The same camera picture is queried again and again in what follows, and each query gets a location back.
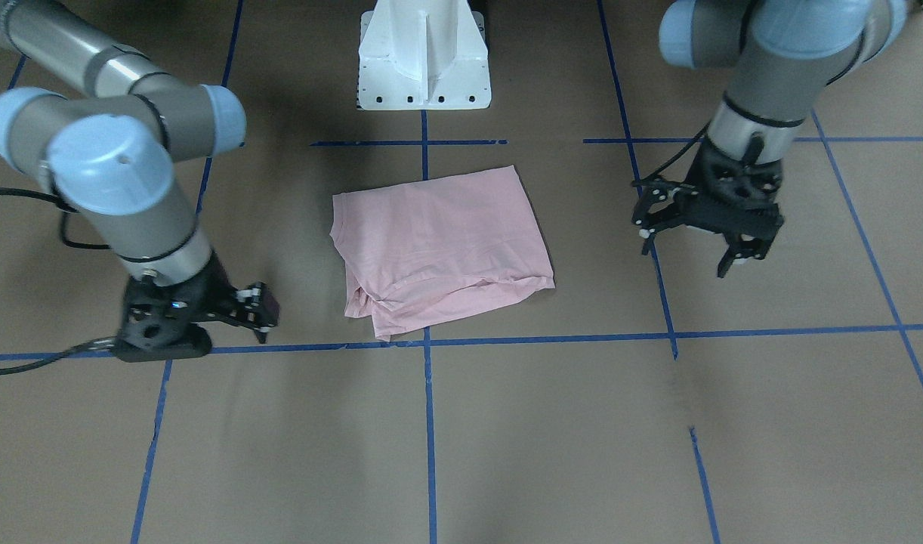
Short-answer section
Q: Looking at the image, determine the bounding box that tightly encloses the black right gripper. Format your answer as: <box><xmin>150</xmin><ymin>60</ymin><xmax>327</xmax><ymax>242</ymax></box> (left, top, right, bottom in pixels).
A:
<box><xmin>113</xmin><ymin>252</ymin><xmax>281</xmax><ymax>363</ymax></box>

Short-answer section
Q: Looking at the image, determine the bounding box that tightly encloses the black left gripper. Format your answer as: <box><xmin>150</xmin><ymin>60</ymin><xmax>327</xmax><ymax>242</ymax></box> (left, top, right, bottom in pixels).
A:
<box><xmin>631</xmin><ymin>137</ymin><xmax>785</xmax><ymax>279</ymax></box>

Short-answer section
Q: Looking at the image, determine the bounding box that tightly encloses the pink Snoopy t-shirt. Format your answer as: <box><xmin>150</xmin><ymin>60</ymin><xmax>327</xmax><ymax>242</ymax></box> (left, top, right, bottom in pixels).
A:
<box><xmin>330</xmin><ymin>165</ymin><xmax>555</xmax><ymax>342</ymax></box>

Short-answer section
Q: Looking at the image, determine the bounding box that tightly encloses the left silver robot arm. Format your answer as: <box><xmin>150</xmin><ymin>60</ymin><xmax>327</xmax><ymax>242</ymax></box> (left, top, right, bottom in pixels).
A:
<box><xmin>631</xmin><ymin>1</ymin><xmax>909</xmax><ymax>278</ymax></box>

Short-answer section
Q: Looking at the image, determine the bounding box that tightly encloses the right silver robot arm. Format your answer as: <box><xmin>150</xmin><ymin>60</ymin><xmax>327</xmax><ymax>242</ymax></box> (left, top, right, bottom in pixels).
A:
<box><xmin>0</xmin><ymin>1</ymin><xmax>279</xmax><ymax>376</ymax></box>

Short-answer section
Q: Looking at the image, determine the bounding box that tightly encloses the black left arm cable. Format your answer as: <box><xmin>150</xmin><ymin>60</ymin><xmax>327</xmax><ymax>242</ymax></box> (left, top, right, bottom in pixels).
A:
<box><xmin>632</xmin><ymin>121</ymin><xmax>712</xmax><ymax>190</ymax></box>

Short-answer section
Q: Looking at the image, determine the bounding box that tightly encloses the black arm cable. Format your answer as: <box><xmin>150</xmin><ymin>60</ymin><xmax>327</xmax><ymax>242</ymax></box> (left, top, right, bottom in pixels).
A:
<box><xmin>0</xmin><ymin>185</ymin><xmax>122</xmax><ymax>377</ymax></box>
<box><xmin>632</xmin><ymin>121</ymin><xmax>712</xmax><ymax>190</ymax></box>

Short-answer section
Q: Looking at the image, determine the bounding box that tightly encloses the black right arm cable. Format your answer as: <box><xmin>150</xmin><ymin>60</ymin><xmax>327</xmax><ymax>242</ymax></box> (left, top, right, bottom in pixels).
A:
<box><xmin>0</xmin><ymin>185</ymin><xmax>122</xmax><ymax>377</ymax></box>

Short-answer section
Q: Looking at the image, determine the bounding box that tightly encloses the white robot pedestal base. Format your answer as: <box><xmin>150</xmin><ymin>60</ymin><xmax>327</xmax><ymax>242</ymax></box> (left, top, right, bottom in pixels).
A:
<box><xmin>356</xmin><ymin>1</ymin><xmax>492</xmax><ymax>111</ymax></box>

